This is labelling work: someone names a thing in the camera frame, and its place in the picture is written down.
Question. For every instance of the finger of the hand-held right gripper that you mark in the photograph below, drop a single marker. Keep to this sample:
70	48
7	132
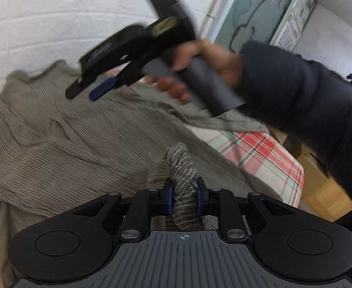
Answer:
104	88
80	88

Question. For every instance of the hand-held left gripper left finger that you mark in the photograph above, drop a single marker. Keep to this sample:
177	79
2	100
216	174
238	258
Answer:
169	199

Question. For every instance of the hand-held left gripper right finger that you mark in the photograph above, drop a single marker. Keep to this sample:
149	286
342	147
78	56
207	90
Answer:
198	199

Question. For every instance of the green striped checked shirt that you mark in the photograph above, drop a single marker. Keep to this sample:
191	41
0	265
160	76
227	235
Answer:
89	144

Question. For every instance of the person's right forearm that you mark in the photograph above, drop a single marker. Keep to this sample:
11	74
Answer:
299	105

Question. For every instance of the person's right hand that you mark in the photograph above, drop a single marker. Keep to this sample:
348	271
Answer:
218	60

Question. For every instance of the red plaid bed sheet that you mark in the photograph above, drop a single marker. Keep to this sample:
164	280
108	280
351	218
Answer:
254	150

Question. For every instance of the cardboard box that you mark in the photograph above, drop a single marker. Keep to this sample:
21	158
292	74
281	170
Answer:
329	198

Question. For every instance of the pale blue cartoon door panel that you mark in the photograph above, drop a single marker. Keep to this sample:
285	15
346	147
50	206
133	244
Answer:
260	9

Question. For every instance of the wall poster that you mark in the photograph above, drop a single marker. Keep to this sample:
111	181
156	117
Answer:
306	3
288	33

